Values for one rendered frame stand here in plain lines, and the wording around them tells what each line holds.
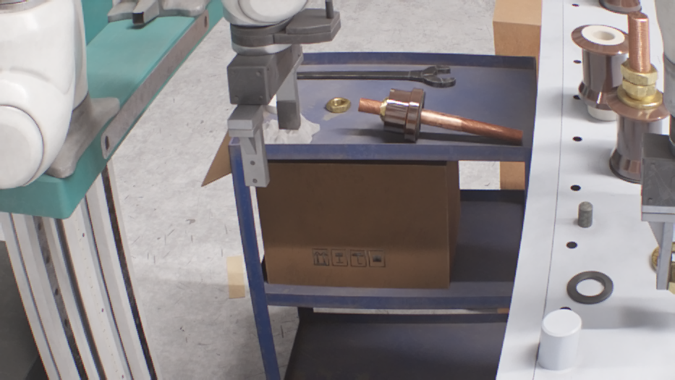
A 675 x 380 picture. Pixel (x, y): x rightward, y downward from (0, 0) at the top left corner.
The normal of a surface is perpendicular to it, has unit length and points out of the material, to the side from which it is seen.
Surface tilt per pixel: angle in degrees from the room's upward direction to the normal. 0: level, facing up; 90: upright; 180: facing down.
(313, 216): 90
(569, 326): 0
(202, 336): 0
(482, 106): 0
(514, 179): 90
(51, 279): 90
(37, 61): 76
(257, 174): 90
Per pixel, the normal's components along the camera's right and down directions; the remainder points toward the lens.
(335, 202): -0.15, 0.53
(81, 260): 0.97, 0.07
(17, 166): 0.12, 0.56
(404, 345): -0.07, -0.84
